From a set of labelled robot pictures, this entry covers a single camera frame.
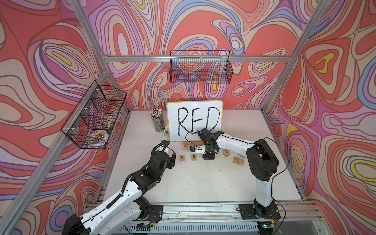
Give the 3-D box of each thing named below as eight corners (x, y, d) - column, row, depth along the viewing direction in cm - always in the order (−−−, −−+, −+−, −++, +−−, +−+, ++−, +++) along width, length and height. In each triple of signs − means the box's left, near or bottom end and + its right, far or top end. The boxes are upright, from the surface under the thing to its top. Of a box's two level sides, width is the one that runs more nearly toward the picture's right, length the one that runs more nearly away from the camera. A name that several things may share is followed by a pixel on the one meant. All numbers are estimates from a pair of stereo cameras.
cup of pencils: (155, 132, 108) (149, 115, 94) (156, 125, 113) (151, 107, 98) (164, 132, 108) (160, 115, 94) (165, 125, 113) (162, 107, 98)
